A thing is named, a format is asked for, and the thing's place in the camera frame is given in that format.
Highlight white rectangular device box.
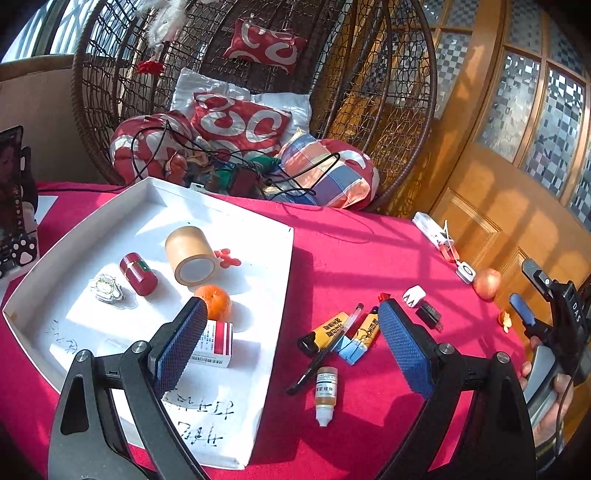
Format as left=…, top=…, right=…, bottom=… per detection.
left=412, top=212, right=455, bottom=250

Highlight yellow tube with black cap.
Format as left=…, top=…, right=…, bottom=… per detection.
left=298, top=312, right=352, bottom=356

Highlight green cloth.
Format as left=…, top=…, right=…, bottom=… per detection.
left=210, top=156, right=283, bottom=186

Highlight white pillow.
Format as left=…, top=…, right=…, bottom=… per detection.
left=171, top=68, right=313, bottom=139

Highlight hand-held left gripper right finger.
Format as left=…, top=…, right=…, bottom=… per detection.
left=378, top=299, right=539, bottom=480

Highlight orange mandarin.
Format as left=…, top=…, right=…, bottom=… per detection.
left=194, top=285, right=232, bottom=322

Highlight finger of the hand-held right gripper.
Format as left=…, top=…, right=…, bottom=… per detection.
left=509, top=292, right=551, bottom=341
left=522, top=257, right=553, bottom=297

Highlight hanging red patterned pillow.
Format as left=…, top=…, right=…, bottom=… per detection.
left=222, top=17, right=308, bottom=75

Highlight square red patterned cushion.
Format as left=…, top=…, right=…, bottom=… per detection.
left=190, top=92, right=293, bottom=156

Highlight small blue box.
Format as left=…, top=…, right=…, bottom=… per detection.
left=338, top=335, right=370, bottom=366

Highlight red apple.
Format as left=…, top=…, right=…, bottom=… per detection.
left=472, top=268, right=502, bottom=302

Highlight small red plastic toy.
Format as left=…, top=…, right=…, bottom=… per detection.
left=213, top=248, right=242, bottom=269

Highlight plaid pillow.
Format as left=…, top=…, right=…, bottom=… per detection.
left=276, top=129, right=371, bottom=209

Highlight white cardboard tray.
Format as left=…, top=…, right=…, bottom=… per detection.
left=2, top=176, right=295, bottom=470

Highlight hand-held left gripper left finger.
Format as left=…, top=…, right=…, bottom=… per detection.
left=47, top=296, right=211, bottom=480

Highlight white tassel ornament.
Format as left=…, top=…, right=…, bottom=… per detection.
left=136, top=0, right=186, bottom=75

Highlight brown wicker hanging chair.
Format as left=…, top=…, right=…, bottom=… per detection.
left=71, top=0, right=439, bottom=219

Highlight small black adapter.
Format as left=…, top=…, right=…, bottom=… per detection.
left=415, top=302, right=444, bottom=332

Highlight red white medicine box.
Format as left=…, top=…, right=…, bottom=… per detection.
left=188, top=319, right=235, bottom=369

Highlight person's right hand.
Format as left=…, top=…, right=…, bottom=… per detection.
left=518, top=336, right=575, bottom=444

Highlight phone with paw case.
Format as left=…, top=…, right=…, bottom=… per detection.
left=0, top=147, right=41, bottom=278

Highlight red white bolster cushion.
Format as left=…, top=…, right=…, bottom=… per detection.
left=110, top=112, right=205, bottom=186

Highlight black clear pen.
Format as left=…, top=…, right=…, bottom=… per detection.
left=286, top=303, right=365, bottom=396

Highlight brown paper tube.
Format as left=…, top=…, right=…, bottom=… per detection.
left=165, top=226, right=217, bottom=286

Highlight round red white cushion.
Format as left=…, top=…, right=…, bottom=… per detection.
left=318, top=138, right=380, bottom=209

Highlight person's right forearm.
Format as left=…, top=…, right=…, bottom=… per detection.
left=533, top=415, right=572, bottom=479

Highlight window frame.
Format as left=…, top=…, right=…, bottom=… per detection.
left=0, top=0, right=108, bottom=63

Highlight white paper sheet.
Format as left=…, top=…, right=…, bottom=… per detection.
left=34, top=196, right=59, bottom=228

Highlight short yellow tube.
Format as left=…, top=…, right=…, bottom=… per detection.
left=353, top=307, right=382, bottom=352

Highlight small dropper bottle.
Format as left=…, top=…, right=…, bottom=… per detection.
left=314, top=367, right=339, bottom=428

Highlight thin black cable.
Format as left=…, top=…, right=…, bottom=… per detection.
left=131, top=117, right=341, bottom=205

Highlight white green trinket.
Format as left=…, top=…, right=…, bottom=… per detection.
left=90, top=273, right=126, bottom=306

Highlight small red can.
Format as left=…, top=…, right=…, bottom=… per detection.
left=119, top=252, right=159, bottom=296

